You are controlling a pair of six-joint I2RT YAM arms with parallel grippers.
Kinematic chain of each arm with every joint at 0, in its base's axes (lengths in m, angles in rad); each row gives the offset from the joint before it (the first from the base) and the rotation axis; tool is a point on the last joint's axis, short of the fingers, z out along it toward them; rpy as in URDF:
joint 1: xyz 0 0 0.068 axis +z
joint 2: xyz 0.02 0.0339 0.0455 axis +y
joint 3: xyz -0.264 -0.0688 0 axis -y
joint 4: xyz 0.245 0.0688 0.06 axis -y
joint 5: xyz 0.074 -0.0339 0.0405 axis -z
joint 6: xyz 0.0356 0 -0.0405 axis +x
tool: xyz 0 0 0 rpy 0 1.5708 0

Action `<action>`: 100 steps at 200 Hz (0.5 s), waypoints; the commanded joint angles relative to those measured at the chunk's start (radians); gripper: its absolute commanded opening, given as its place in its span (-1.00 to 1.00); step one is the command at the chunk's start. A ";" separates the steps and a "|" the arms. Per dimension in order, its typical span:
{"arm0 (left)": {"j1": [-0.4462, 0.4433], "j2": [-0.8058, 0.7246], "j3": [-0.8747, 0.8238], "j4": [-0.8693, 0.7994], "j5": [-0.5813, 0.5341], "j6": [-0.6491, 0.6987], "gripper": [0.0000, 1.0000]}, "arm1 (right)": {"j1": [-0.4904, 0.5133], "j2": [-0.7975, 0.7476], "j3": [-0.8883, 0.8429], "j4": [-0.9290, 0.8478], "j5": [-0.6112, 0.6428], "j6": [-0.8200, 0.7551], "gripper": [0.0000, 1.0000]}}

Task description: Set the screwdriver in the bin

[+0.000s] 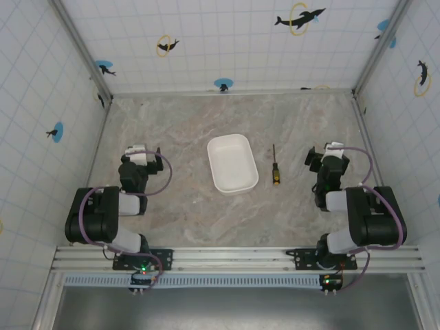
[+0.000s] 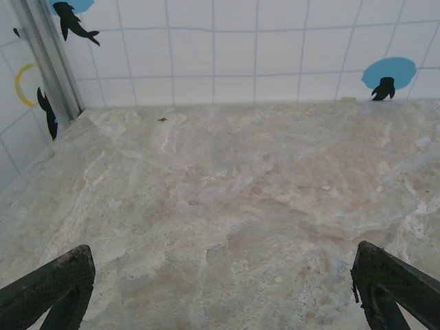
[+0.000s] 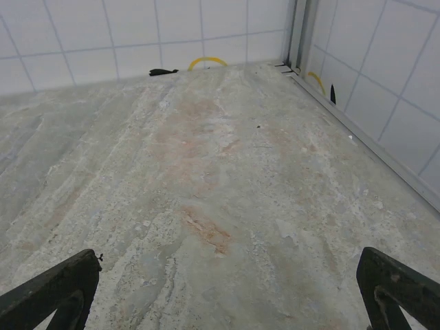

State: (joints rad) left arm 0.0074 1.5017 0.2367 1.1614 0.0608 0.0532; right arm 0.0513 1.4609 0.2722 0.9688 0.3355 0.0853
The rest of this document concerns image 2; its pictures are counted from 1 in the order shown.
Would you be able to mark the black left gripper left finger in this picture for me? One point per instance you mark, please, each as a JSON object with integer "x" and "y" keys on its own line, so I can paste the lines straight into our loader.
{"x": 51, "y": 285}

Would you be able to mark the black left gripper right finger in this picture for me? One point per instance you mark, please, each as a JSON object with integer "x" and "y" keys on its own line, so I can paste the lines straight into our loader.
{"x": 388, "y": 285}

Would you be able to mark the grey metal corner post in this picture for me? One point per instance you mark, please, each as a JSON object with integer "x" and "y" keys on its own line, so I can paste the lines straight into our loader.
{"x": 51, "y": 65}

